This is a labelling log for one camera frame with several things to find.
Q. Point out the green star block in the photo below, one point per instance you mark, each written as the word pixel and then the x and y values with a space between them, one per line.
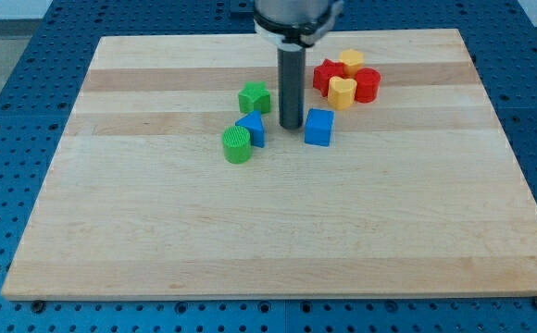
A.
pixel 254 97

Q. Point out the yellow hexagon block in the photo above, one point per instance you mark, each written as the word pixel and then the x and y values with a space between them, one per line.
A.
pixel 353 61

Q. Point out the wooden board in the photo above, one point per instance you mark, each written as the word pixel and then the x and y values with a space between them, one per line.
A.
pixel 419 194

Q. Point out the blue triangle block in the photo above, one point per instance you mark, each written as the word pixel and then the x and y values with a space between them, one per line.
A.
pixel 254 124

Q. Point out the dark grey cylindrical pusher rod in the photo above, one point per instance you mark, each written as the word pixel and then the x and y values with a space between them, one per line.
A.
pixel 291 81

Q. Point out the green cylinder block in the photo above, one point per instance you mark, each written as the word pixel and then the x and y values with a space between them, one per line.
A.
pixel 237 147

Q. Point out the blue perforated table plate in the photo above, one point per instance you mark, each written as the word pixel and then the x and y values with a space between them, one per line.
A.
pixel 38 97

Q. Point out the blue cube block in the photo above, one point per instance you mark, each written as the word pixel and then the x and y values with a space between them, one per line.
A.
pixel 319 124

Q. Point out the yellow heart block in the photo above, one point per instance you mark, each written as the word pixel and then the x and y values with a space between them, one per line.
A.
pixel 341 92

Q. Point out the red star block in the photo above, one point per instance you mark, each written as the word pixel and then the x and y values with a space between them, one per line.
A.
pixel 324 72

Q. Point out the red cylinder block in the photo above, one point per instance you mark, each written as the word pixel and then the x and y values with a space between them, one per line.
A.
pixel 367 85

